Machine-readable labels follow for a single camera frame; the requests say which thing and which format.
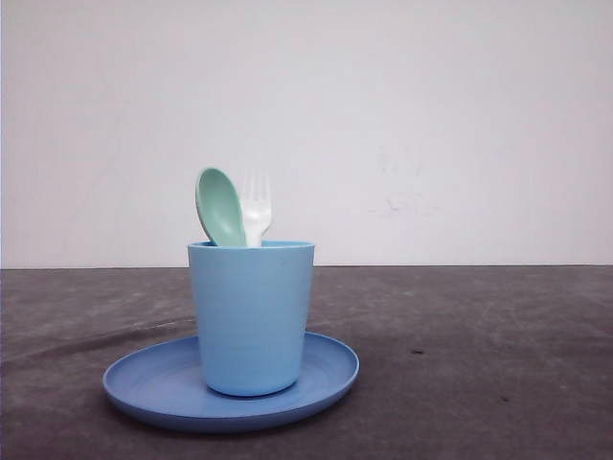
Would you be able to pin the light blue plastic cup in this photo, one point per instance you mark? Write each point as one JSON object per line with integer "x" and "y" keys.
{"x": 251, "y": 306}

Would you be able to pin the mint green plastic spoon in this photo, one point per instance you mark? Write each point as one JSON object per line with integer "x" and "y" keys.
{"x": 218, "y": 208}

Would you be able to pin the white plastic fork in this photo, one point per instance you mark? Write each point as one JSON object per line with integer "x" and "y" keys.
{"x": 256, "y": 206}

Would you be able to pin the blue plastic plate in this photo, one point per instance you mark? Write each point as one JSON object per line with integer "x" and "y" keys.
{"x": 162, "y": 385}

